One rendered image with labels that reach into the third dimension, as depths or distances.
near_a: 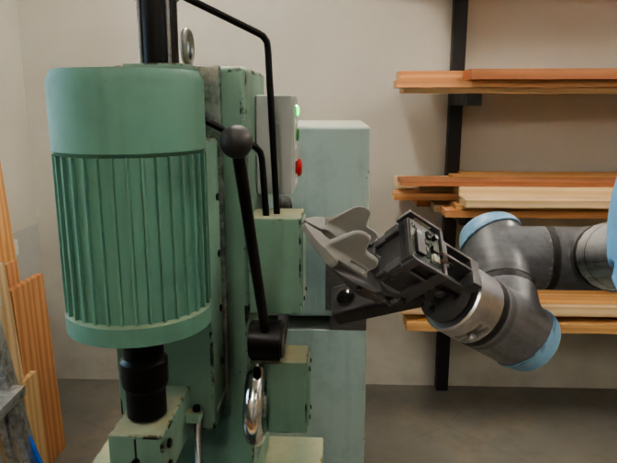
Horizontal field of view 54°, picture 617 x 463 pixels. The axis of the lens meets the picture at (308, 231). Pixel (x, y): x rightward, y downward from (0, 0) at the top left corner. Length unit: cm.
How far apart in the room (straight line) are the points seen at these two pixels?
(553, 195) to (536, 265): 182
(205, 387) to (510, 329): 43
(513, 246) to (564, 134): 233
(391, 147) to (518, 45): 74
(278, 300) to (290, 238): 10
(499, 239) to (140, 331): 48
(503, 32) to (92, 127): 258
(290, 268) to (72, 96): 41
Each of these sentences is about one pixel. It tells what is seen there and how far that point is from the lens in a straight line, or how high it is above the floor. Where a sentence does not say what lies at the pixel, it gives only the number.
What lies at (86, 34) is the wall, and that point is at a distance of 320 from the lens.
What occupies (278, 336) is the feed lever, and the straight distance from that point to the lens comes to 89.
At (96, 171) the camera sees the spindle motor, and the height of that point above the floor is 140.
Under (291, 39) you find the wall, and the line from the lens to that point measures 298.
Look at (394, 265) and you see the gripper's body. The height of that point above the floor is 130.
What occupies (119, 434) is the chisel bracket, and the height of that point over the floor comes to 107.
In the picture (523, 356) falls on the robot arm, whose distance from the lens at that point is 81.
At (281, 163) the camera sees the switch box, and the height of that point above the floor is 137.
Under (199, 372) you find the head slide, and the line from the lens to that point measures 90.
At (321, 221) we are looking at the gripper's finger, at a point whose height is 134.
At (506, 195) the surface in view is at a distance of 263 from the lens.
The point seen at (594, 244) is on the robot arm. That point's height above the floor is 130.
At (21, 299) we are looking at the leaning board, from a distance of 255.
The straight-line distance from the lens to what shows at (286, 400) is 97.
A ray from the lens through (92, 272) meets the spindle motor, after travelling 70.
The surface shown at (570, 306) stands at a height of 61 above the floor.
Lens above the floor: 147
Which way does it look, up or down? 12 degrees down
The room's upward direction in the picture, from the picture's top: straight up
